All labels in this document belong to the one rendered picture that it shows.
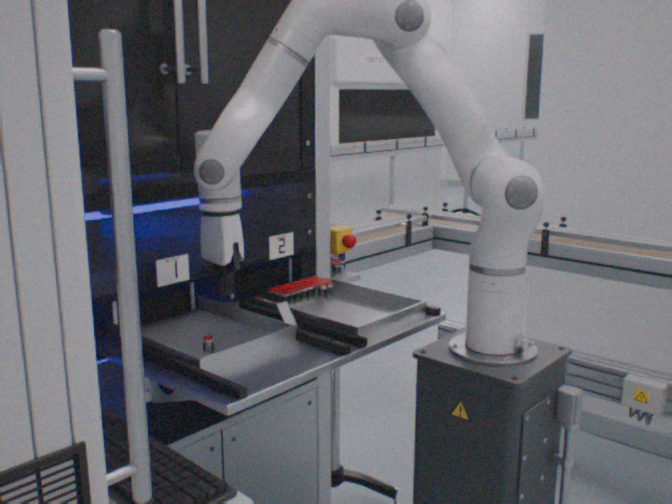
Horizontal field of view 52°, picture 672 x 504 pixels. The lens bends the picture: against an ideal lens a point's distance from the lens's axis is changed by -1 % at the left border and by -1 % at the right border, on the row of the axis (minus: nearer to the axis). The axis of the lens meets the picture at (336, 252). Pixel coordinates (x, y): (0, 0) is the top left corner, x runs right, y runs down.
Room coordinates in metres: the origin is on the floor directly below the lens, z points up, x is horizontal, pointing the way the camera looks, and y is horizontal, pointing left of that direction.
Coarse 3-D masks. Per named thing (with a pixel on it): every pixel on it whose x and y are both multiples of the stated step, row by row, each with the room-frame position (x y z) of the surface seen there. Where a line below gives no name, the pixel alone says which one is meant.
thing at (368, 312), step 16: (336, 288) 1.80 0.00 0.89; (352, 288) 1.76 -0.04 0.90; (368, 288) 1.72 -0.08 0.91; (256, 304) 1.63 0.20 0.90; (272, 304) 1.59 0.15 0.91; (320, 304) 1.68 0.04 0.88; (336, 304) 1.68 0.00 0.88; (352, 304) 1.68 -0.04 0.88; (368, 304) 1.68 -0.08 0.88; (384, 304) 1.68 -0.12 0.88; (400, 304) 1.65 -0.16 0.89; (416, 304) 1.58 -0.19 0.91; (320, 320) 1.49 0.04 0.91; (336, 320) 1.56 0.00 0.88; (352, 320) 1.56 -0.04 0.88; (368, 320) 1.56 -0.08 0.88; (384, 320) 1.48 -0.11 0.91; (400, 320) 1.53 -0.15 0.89; (368, 336) 1.44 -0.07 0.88
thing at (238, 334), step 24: (192, 312) 1.62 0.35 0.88; (216, 312) 1.60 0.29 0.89; (240, 312) 1.54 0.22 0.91; (120, 336) 1.42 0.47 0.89; (144, 336) 1.35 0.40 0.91; (168, 336) 1.45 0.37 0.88; (192, 336) 1.45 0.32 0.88; (216, 336) 1.45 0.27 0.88; (240, 336) 1.45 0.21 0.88; (264, 336) 1.36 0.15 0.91; (288, 336) 1.41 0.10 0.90; (192, 360) 1.25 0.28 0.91; (216, 360) 1.26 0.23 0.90; (240, 360) 1.31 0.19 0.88
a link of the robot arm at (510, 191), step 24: (480, 168) 1.41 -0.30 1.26; (504, 168) 1.32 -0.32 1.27; (528, 168) 1.32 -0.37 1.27; (480, 192) 1.36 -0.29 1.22; (504, 192) 1.30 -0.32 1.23; (528, 192) 1.30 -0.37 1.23; (504, 216) 1.31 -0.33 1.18; (528, 216) 1.32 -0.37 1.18; (480, 240) 1.37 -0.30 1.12; (504, 240) 1.35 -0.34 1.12; (528, 240) 1.37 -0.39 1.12; (480, 264) 1.38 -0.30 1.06; (504, 264) 1.36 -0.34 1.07
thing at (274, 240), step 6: (282, 234) 1.76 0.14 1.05; (288, 234) 1.77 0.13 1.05; (270, 240) 1.72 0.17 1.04; (276, 240) 1.74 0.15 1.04; (288, 240) 1.77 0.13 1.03; (270, 246) 1.72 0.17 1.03; (276, 246) 1.74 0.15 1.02; (288, 246) 1.77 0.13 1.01; (270, 252) 1.72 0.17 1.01; (276, 252) 1.74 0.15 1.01; (288, 252) 1.77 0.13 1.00; (270, 258) 1.72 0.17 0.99
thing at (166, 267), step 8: (176, 256) 1.51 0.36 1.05; (184, 256) 1.52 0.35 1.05; (160, 264) 1.48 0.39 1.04; (168, 264) 1.49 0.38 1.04; (184, 264) 1.52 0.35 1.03; (160, 272) 1.47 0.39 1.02; (168, 272) 1.49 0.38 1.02; (184, 272) 1.52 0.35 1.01; (160, 280) 1.47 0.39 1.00; (168, 280) 1.49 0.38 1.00; (176, 280) 1.51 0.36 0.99; (184, 280) 1.52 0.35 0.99
